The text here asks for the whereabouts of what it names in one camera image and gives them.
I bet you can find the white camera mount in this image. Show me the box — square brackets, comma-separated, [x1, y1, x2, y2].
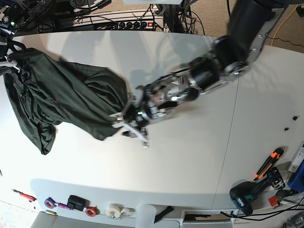
[0, 56, 20, 72]

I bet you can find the yellow cable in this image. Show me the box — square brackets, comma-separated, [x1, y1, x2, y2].
[270, 4, 304, 47]

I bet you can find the purple tape roll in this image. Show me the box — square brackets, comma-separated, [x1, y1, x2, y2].
[44, 197, 56, 209]

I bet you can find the red tape roll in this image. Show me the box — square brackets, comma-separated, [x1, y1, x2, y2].
[85, 207, 97, 217]

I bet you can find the black action camera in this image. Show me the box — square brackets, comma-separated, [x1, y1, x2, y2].
[67, 195, 86, 211]

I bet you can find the blue box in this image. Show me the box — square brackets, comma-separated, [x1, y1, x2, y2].
[287, 162, 304, 192]

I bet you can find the orange black utility knife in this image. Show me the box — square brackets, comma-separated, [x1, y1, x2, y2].
[253, 147, 285, 181]

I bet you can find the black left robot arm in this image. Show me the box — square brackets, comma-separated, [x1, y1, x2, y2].
[112, 0, 298, 148]

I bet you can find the red screwdriver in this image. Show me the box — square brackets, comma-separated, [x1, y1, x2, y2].
[12, 189, 37, 202]

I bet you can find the dark green t-shirt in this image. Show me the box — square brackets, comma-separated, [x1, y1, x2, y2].
[0, 48, 127, 155]

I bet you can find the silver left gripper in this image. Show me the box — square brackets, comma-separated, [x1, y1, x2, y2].
[109, 72, 199, 148]

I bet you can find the teal black cordless drill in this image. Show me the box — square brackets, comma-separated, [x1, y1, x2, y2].
[229, 167, 285, 216]

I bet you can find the purple marker pen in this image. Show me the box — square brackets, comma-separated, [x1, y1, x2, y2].
[55, 203, 73, 210]

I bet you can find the white tape dispenser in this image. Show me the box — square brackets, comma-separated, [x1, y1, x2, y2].
[104, 204, 135, 219]

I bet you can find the white power strip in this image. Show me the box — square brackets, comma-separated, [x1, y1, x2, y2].
[66, 10, 168, 32]

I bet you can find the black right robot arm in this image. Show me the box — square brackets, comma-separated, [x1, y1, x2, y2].
[0, 23, 26, 62]

